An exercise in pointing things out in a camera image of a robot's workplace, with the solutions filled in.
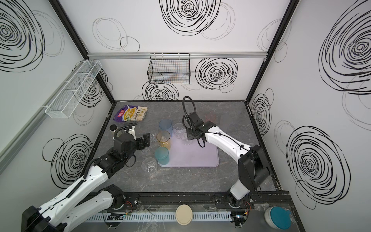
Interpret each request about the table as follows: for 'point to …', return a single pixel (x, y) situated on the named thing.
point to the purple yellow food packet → (131, 113)
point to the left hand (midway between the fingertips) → (142, 135)
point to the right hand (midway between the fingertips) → (191, 134)
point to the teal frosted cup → (162, 155)
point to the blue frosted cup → (165, 124)
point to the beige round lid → (184, 214)
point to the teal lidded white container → (278, 217)
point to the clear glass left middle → (153, 137)
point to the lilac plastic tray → (192, 155)
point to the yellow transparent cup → (164, 139)
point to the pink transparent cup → (210, 116)
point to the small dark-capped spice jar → (113, 127)
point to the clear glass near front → (149, 165)
